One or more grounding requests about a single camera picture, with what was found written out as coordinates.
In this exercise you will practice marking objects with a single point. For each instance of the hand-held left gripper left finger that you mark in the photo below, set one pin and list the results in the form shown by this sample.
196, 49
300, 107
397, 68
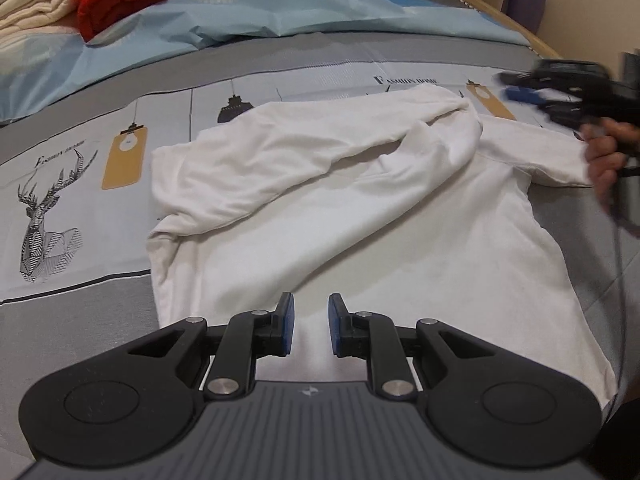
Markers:
285, 327

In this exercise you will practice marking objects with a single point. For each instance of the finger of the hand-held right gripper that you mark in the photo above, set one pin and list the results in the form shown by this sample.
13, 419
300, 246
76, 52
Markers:
520, 95
515, 79

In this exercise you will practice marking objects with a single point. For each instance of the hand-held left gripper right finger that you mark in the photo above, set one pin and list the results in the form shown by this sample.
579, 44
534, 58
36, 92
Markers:
334, 327

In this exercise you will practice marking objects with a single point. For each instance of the white shirt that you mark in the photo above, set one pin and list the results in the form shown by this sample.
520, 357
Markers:
350, 220

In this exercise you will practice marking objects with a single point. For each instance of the person's right hand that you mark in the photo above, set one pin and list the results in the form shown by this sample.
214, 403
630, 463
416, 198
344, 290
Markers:
602, 155

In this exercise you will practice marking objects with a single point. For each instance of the blue cloth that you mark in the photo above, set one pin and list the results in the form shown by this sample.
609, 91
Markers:
395, 0

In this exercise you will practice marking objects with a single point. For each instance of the grey printed bed sheet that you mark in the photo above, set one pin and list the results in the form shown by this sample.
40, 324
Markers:
75, 330

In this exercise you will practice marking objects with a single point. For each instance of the light blue duvet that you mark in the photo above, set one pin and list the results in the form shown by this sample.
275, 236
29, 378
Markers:
225, 15

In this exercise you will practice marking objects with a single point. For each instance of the folded cream blanket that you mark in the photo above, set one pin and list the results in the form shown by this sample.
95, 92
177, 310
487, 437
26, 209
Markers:
35, 0

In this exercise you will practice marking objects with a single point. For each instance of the wooden bed frame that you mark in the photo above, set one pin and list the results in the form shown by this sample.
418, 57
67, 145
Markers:
520, 25

